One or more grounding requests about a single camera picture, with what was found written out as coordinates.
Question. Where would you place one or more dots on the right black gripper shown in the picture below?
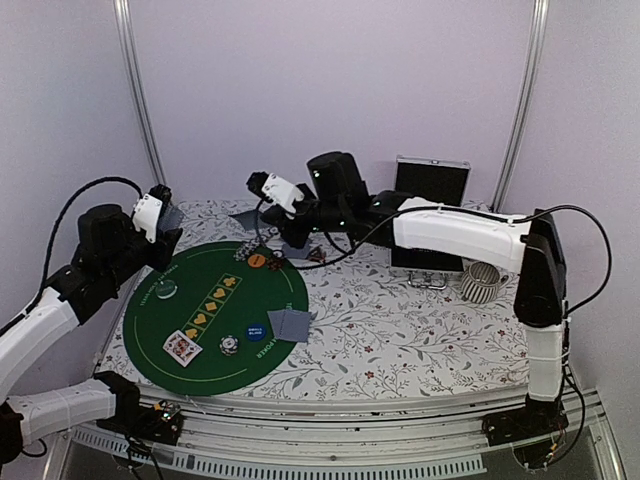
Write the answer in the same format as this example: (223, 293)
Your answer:
(273, 215)

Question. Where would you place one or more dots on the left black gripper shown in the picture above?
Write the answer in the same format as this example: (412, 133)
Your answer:
(166, 246)

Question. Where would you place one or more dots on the clear dealer button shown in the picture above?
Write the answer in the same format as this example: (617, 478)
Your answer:
(166, 289)

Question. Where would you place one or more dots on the blue playing card deck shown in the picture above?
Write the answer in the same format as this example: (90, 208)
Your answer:
(171, 218)

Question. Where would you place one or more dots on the red poker chip stack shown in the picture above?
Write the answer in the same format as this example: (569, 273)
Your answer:
(275, 261)

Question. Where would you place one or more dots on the orange big blind button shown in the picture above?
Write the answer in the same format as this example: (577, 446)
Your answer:
(256, 260)

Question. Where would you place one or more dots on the face-up king card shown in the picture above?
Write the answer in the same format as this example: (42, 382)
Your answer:
(181, 348)

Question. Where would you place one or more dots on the blue small blind button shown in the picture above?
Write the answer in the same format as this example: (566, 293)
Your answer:
(256, 332)

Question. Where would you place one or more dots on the single blue playing card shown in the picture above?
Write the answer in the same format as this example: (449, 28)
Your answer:
(296, 253)

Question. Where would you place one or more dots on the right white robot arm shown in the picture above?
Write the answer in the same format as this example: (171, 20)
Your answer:
(339, 201)

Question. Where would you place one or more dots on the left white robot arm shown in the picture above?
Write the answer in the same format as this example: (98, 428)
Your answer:
(113, 247)

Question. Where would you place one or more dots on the black red triangular plaque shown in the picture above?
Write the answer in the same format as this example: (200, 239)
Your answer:
(317, 255)

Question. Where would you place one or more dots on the round green poker mat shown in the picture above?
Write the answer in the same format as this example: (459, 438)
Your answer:
(216, 297)

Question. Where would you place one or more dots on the floral white tablecloth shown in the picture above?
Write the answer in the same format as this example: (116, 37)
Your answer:
(372, 336)

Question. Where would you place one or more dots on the aluminium poker chip case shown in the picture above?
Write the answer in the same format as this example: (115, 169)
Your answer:
(432, 179)

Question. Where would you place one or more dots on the striped ceramic mug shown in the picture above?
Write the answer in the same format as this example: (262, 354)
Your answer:
(481, 283)

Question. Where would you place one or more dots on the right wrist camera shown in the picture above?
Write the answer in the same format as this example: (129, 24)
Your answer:
(274, 189)

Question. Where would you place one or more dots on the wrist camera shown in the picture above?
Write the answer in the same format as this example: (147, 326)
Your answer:
(274, 189)
(152, 212)

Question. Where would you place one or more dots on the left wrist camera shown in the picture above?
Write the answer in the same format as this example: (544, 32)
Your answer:
(152, 212)

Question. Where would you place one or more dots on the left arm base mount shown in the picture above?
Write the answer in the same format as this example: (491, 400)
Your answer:
(161, 423)

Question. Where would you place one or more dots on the front aluminium rail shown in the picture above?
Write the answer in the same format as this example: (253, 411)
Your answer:
(233, 437)

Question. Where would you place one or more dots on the left aluminium frame post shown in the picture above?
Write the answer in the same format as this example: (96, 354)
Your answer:
(124, 26)

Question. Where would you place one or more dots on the aluminium frame post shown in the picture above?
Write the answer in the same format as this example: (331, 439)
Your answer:
(531, 66)
(124, 26)

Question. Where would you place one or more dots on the right aluminium frame post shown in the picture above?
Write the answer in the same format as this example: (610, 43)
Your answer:
(531, 66)

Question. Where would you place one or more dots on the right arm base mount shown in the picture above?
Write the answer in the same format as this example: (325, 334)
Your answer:
(543, 425)

